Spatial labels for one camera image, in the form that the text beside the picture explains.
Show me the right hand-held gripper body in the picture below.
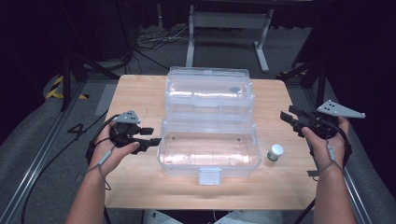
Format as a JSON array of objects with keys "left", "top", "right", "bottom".
[{"left": 303, "top": 99, "right": 367, "bottom": 140}]

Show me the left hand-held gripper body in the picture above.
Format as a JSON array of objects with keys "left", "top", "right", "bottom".
[{"left": 110, "top": 109, "right": 143, "bottom": 148}]

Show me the small white-capped bottle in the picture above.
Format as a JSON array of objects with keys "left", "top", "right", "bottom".
[{"left": 266, "top": 144, "right": 285, "bottom": 162}]

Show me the clear plastic storage box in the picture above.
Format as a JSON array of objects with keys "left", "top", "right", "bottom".
[{"left": 157, "top": 65, "right": 262, "bottom": 187}]

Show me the person's left hand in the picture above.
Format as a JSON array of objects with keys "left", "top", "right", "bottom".
[{"left": 89, "top": 121, "right": 142, "bottom": 177}]

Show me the person's right hand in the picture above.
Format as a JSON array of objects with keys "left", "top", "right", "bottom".
[{"left": 301, "top": 117, "right": 351, "bottom": 177}]

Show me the black metal stand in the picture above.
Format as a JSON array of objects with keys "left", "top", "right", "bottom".
[
  {"left": 276, "top": 59, "right": 331, "bottom": 108},
  {"left": 60, "top": 52, "right": 120, "bottom": 112}
]

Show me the yellow black floor tape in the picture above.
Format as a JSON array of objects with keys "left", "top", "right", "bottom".
[{"left": 46, "top": 75, "right": 90, "bottom": 101}]

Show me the right gray wrist lanyard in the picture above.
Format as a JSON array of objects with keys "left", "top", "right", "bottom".
[{"left": 314, "top": 139, "right": 344, "bottom": 182}]

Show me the gray wrist lanyard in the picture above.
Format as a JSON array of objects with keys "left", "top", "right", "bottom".
[
  {"left": 86, "top": 145, "right": 117, "bottom": 191},
  {"left": 314, "top": 139, "right": 344, "bottom": 182}
]

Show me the left gray wrist lanyard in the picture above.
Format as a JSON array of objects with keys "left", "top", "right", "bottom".
[{"left": 86, "top": 145, "right": 117, "bottom": 191}]

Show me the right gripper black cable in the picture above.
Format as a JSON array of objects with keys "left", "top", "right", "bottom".
[{"left": 293, "top": 119, "right": 353, "bottom": 224}]

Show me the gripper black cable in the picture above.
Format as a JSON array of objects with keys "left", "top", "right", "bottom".
[
  {"left": 21, "top": 111, "right": 122, "bottom": 224},
  {"left": 293, "top": 119, "right": 353, "bottom": 224}
]

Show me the thick black floor hose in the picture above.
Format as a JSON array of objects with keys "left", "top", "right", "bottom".
[{"left": 90, "top": 50, "right": 134, "bottom": 73}]

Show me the aluminium floor rail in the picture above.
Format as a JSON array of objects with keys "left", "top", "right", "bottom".
[
  {"left": 0, "top": 81, "right": 88, "bottom": 224},
  {"left": 303, "top": 88, "right": 375, "bottom": 224}
]

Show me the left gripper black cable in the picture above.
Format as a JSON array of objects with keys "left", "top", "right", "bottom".
[{"left": 21, "top": 111, "right": 122, "bottom": 224}]

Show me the bundle of thin floor cables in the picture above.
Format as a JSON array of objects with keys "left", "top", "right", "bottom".
[{"left": 134, "top": 24, "right": 191, "bottom": 54}]

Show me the white metal desk frame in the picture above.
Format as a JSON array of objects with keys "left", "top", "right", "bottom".
[{"left": 185, "top": 4, "right": 275, "bottom": 74}]

